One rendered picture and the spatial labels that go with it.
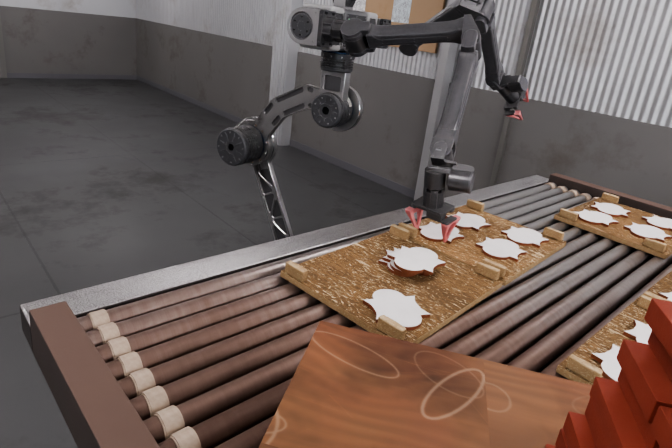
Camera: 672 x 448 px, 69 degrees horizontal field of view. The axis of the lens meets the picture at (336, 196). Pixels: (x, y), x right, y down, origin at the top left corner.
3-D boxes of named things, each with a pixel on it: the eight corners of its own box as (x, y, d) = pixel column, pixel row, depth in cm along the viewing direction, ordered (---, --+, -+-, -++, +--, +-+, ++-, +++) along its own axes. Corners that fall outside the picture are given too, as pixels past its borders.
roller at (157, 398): (122, 418, 75) (121, 393, 74) (603, 209, 204) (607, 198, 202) (135, 439, 72) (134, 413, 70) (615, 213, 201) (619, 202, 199)
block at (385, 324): (375, 328, 95) (377, 316, 94) (381, 325, 96) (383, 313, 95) (400, 344, 91) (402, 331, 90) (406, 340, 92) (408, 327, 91)
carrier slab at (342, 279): (279, 276, 112) (280, 270, 112) (388, 235, 142) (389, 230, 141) (403, 354, 91) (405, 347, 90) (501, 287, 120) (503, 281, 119)
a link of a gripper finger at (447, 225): (445, 249, 133) (448, 219, 128) (423, 240, 137) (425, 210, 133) (459, 239, 137) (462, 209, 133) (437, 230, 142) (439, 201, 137)
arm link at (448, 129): (464, 54, 155) (462, 28, 146) (482, 55, 152) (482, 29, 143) (431, 171, 139) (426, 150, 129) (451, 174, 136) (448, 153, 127)
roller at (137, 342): (89, 364, 85) (88, 340, 84) (567, 197, 214) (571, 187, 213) (99, 380, 82) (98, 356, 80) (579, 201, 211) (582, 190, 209)
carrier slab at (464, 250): (392, 234, 142) (393, 229, 142) (464, 208, 171) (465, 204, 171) (504, 286, 120) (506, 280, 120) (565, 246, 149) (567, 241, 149)
